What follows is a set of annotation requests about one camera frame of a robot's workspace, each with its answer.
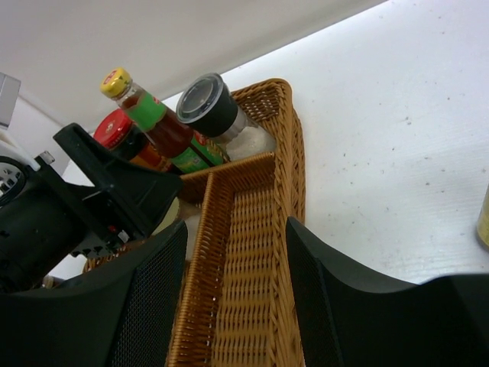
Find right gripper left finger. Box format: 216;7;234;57
1;221;187;366

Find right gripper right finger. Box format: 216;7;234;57
286;217;488;366

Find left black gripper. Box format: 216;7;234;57
1;123;183;293

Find green label yellow cap bottle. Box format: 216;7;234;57
99;67;226;175

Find red lid sauce jar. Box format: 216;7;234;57
93;109;182;175

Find grey lid white shaker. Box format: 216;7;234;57
176;73;276;161

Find brown wicker divided basket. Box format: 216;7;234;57
82;78;306;367

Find small yellow label bottle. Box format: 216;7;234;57
476;187;489;247

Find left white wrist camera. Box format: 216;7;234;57
0;72;42;209

